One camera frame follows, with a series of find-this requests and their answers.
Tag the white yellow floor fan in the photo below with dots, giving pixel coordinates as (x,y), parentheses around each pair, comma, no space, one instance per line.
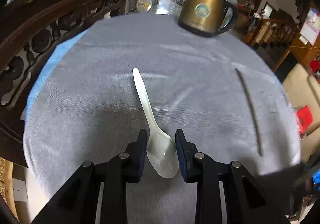
(143,6)

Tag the dark metal chopstick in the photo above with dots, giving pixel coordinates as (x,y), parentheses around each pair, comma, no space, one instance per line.
(252,111)

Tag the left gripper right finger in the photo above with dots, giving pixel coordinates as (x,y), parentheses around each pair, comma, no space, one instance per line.
(186,156)

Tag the white plastic spoon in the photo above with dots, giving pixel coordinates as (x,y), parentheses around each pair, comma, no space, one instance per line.
(161,148)

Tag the red plastic child chair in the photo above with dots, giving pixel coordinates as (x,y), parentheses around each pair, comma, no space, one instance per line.
(304,119)

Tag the wall calendar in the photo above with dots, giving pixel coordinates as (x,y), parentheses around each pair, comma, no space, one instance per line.
(310,29)

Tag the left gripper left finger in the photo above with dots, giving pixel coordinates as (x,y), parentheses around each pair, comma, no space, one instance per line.
(134,164)

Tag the grey table cloth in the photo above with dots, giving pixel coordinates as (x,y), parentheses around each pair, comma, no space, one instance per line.
(89,109)

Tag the gold electric kettle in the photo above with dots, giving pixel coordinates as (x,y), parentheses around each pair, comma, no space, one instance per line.
(208,17)

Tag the dark carved wooden sideboard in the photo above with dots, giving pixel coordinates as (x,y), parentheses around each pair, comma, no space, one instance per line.
(30,31)

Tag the blue under cloth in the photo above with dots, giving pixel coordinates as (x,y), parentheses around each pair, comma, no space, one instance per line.
(57,55)

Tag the cream leather armchair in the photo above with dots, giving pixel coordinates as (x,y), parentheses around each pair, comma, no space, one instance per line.
(303,90)

